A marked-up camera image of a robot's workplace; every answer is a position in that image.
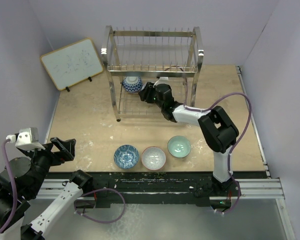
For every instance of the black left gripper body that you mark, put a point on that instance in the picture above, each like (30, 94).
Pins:
(43, 159)

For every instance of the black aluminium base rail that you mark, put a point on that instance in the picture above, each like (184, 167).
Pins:
(180, 188)

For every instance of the blue patterned bowl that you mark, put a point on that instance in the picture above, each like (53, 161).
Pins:
(126, 156)

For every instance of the white red rimmed bowl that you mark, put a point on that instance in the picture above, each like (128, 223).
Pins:
(153, 158)

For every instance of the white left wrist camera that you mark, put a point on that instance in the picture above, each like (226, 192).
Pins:
(27, 139)

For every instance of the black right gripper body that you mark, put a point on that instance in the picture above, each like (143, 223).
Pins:
(153, 97)

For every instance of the small whiteboard yellow frame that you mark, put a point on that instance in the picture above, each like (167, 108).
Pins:
(72, 64)

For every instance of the light green celadon bowl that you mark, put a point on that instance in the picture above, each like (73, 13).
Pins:
(179, 146)

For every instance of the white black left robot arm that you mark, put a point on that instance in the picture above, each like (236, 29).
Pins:
(21, 182)

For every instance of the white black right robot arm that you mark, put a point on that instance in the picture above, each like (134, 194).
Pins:
(219, 131)

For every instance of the red zigzag patterned bowl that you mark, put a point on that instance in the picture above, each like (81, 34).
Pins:
(132, 84)

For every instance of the stainless steel dish rack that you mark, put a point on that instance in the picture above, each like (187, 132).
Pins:
(177, 54)

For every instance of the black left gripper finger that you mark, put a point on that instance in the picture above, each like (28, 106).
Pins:
(60, 157)
(67, 147)

